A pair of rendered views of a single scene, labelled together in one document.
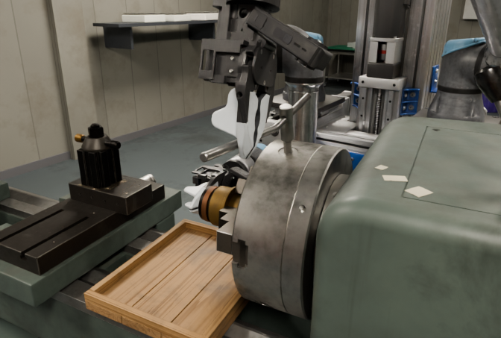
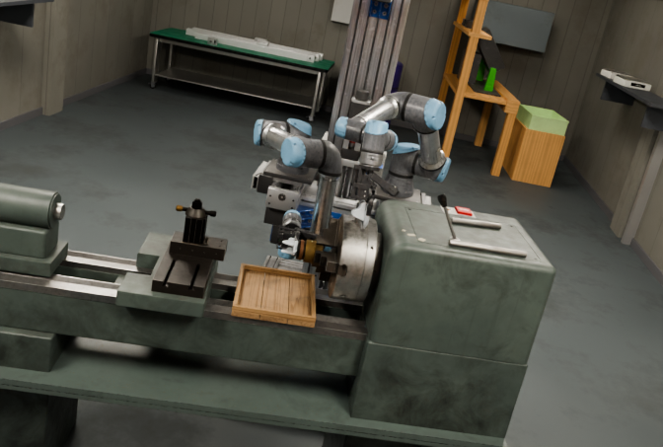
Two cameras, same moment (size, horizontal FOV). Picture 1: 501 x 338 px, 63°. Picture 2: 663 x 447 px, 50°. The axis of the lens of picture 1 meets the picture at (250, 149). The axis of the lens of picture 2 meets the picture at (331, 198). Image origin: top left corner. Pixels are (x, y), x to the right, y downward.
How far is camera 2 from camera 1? 1.96 m
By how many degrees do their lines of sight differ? 31
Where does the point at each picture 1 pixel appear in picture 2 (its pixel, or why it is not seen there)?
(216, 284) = (293, 297)
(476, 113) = (409, 189)
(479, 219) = (442, 248)
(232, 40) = (366, 185)
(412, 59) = not seen: hidden behind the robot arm
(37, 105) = not seen: outside the picture
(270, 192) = (356, 242)
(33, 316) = (167, 334)
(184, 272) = (270, 293)
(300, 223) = (372, 255)
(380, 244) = (413, 258)
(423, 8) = not seen: hidden behind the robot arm
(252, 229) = (349, 259)
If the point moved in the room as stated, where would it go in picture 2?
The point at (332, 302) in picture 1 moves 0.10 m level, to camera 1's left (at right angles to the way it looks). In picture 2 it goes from (393, 282) to (368, 284)
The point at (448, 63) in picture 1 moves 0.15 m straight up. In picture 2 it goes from (398, 159) to (405, 126)
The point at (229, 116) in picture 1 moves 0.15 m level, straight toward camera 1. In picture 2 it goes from (360, 212) to (387, 231)
